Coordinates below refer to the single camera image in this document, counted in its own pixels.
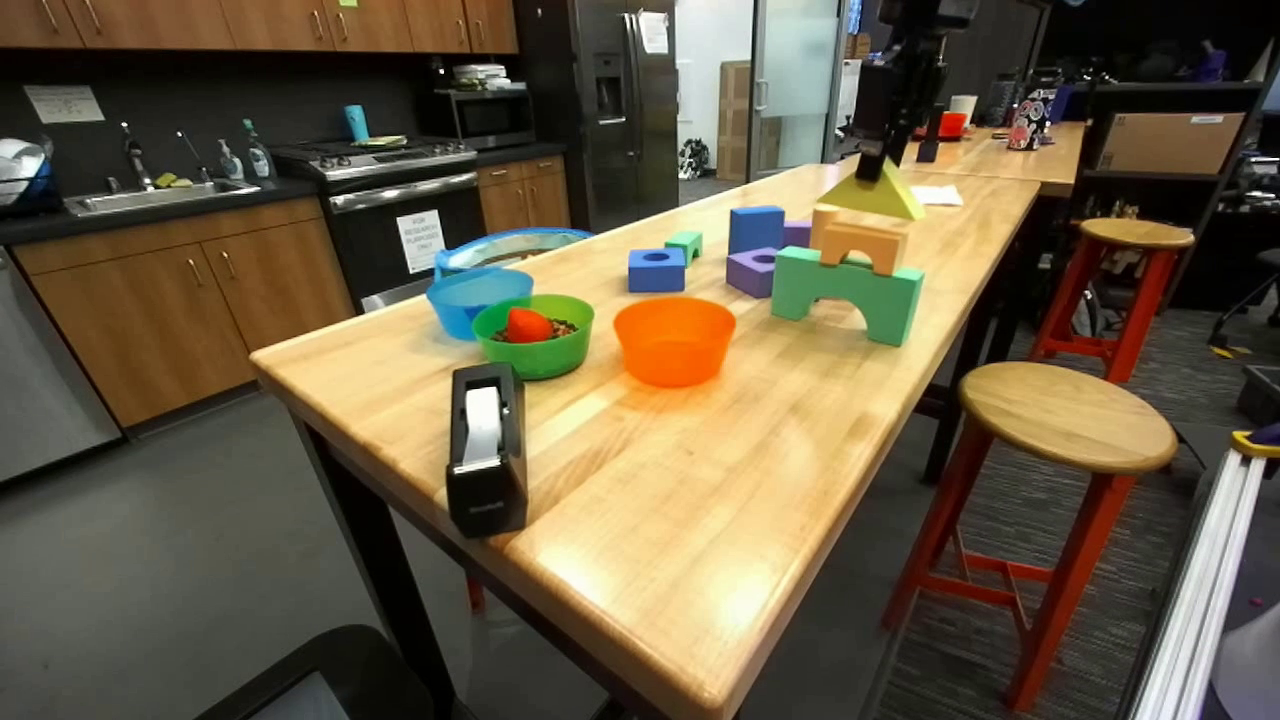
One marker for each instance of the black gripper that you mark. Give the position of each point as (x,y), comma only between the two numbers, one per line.
(901,86)

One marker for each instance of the yellow foam triangle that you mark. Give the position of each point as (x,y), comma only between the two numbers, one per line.
(874,203)

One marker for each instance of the brown wooden block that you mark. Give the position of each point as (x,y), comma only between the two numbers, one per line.
(863,243)

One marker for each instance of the big green foam arch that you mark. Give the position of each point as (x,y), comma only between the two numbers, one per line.
(800,282)

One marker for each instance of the cardboard box stack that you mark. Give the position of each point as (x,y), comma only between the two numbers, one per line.
(737,120)

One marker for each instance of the white paper sheet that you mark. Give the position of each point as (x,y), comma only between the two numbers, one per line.
(945,198)

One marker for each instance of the red cup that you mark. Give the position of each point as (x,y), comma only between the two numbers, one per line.
(958,125)

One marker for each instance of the white cup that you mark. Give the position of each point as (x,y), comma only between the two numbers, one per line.
(964,100)

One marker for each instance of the frosted glass door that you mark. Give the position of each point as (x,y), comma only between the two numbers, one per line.
(794,80)

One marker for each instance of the small purple foam block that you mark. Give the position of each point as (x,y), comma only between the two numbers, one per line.
(798,233)

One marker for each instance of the colourful small box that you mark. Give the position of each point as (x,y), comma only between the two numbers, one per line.
(1028,120)

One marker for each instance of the blue foam cube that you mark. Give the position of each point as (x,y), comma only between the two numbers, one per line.
(757,231)

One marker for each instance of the purple block with hole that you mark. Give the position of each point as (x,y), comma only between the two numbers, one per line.
(754,282)

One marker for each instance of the small green foam block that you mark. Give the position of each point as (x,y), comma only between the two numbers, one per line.
(681,247)

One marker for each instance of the wooden stool red legs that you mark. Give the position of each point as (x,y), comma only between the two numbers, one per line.
(1134,233)
(1066,412)

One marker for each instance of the black framed brown board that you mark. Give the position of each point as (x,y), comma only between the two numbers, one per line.
(1166,143)

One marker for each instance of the blue block with hole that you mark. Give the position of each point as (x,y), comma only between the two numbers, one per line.
(641,276)

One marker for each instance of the dark stainless fridge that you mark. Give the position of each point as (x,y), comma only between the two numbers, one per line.
(601,120)

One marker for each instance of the orange plastic bowl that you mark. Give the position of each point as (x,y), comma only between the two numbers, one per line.
(675,348)

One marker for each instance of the red toy fruit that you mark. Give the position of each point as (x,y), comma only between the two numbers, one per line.
(528,325)

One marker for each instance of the stainless microwave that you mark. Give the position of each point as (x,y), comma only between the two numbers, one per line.
(485,117)

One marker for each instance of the green plastic bowl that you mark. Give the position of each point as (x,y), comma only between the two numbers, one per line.
(532,356)

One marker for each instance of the stacked dishes on microwave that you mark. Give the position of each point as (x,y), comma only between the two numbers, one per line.
(483,76)

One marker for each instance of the blue plastic bowl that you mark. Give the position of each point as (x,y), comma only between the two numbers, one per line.
(461,300)

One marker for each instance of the white notice on oven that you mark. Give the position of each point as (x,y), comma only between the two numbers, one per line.
(423,243)

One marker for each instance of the white-edged robot cart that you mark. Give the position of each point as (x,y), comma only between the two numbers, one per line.
(1203,586)

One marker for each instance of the black tape dispenser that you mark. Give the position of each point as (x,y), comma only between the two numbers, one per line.
(485,502)

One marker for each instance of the blue cup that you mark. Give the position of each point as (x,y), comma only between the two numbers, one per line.
(359,125)

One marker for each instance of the stainless black oven range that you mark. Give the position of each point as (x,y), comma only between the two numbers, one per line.
(360,247)

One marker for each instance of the clear soap bottle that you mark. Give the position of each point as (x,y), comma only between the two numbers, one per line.
(258,156)
(231,164)

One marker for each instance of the black chair back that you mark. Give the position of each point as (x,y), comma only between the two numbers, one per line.
(374,662)

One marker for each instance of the stainless kitchen sink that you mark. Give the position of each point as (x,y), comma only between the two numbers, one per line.
(145,203)

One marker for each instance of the wooden sink base cabinet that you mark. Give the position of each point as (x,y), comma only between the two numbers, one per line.
(161,312)

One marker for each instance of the kitchen faucet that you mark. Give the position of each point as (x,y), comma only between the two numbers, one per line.
(136,161)

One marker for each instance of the white rounded appliance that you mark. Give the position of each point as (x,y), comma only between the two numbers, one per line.
(22,164)

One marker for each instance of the black table frame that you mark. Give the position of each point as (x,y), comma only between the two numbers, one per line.
(386,573)

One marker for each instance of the wooden wall cabinets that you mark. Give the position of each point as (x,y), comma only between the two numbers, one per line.
(201,20)

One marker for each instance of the white wall plate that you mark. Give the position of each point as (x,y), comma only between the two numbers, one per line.
(63,105)

